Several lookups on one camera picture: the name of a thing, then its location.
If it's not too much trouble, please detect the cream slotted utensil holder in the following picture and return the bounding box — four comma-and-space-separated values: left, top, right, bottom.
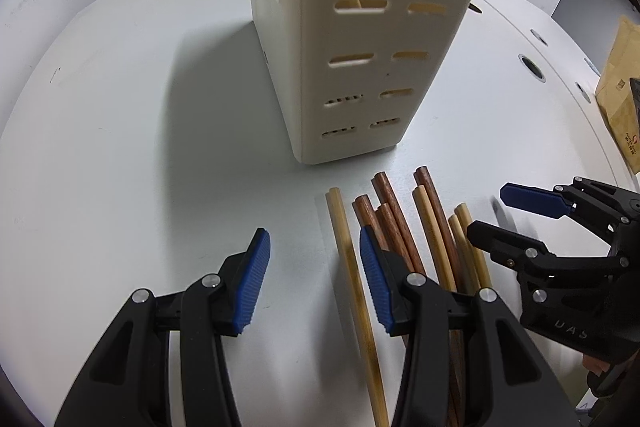
240, 0, 505, 166

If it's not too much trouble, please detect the brown cardboard box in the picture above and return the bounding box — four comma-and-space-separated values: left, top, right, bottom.
595, 17, 640, 175

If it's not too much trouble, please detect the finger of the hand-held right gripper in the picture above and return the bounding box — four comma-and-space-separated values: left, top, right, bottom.
466, 220, 632, 304
500, 177, 640, 244

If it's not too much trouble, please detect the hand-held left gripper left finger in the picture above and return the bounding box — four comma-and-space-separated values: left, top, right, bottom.
54, 228, 272, 427

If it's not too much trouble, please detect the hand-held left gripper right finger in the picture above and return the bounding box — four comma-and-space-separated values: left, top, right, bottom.
359, 227, 581, 427

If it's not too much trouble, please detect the person's right hand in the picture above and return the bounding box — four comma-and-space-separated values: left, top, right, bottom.
581, 353, 610, 377

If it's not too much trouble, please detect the light bamboo chopstick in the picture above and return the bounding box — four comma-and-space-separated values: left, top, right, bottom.
325, 188, 391, 427
447, 214, 481, 295
412, 186, 457, 292
454, 203, 495, 290

